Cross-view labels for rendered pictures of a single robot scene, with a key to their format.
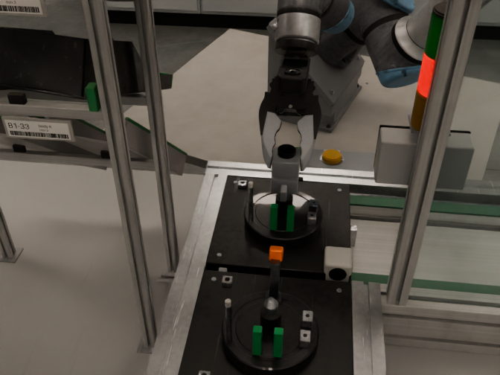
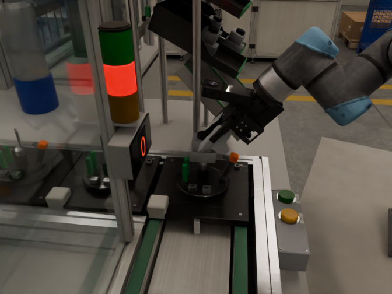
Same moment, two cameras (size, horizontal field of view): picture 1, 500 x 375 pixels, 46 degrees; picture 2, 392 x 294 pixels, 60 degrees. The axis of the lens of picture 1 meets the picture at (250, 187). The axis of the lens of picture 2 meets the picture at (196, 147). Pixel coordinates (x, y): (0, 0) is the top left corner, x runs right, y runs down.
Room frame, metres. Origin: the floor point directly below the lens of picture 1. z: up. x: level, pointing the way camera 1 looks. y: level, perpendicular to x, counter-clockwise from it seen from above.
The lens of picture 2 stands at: (0.78, -0.76, 1.53)
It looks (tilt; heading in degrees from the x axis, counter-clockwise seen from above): 33 degrees down; 90
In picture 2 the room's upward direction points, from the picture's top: straight up
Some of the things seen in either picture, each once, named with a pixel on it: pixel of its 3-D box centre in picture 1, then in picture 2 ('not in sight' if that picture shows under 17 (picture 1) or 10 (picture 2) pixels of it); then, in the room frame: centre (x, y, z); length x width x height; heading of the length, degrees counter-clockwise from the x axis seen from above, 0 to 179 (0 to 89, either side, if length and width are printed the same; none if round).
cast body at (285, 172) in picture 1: (285, 169); (199, 145); (0.78, -0.06, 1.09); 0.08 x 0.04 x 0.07; 173
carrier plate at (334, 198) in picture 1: (283, 224); (202, 187); (0.79, -0.06, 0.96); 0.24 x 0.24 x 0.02; 83
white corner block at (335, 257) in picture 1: (337, 264); (158, 206); (0.68, -0.14, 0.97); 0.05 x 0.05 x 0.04; 83
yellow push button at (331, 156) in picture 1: (331, 158); (289, 216); (1.00, -0.17, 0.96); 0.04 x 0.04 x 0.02
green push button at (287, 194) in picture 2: not in sight; (286, 197); (1.00, -0.10, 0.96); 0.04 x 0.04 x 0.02
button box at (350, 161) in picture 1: (330, 170); (287, 226); (1.00, -0.17, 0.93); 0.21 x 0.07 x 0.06; 83
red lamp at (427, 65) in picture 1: (441, 73); (120, 76); (0.65, -0.23, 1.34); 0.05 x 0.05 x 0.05
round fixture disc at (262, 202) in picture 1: (283, 216); (202, 181); (0.79, -0.06, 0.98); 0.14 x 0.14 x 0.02
